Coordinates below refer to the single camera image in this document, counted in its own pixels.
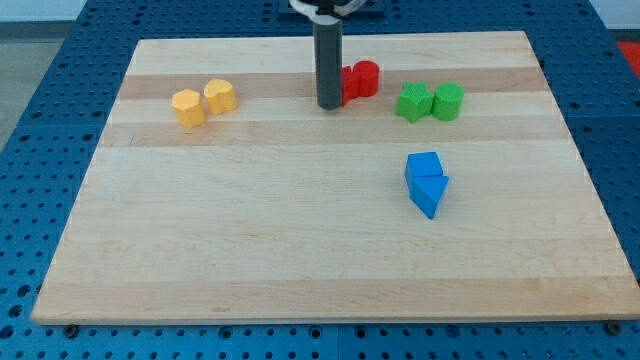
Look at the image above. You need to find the red block behind pusher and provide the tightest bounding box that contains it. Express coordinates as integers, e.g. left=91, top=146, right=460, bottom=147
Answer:
left=342, top=66, right=360, bottom=106

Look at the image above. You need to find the wooden board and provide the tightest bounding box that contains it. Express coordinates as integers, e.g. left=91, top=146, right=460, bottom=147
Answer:
left=32, top=31, right=639, bottom=325

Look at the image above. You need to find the blue cube block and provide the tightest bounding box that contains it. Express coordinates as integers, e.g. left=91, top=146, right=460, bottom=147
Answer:
left=404, top=152, right=444, bottom=192

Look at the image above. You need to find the blue triangle block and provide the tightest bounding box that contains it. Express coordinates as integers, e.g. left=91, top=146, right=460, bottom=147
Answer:
left=409, top=176, right=449, bottom=220

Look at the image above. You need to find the red cylinder block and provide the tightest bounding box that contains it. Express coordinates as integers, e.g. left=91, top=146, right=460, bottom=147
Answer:
left=353, top=60, right=380, bottom=97

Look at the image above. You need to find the green star block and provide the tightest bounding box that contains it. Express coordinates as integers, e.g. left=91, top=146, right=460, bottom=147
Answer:
left=396, top=81, right=434, bottom=123

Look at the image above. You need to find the yellow heart block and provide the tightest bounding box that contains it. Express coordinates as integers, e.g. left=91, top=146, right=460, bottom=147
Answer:
left=204, top=79, right=238, bottom=115

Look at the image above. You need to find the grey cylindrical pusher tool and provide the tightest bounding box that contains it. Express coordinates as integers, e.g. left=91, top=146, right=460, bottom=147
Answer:
left=313, top=15, right=342, bottom=110

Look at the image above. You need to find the yellow hexagon block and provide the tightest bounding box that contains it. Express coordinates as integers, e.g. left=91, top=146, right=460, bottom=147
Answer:
left=171, top=89, right=207, bottom=128

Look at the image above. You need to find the green cylinder block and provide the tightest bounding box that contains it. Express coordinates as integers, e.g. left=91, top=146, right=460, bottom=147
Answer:
left=432, top=82, right=465, bottom=121

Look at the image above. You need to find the red object at right edge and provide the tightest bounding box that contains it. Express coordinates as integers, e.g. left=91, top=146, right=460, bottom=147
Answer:
left=617, top=40, right=640, bottom=77

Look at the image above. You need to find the white cable at tool mount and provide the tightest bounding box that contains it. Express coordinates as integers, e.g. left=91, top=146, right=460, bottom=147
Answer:
left=288, top=0, right=366, bottom=24

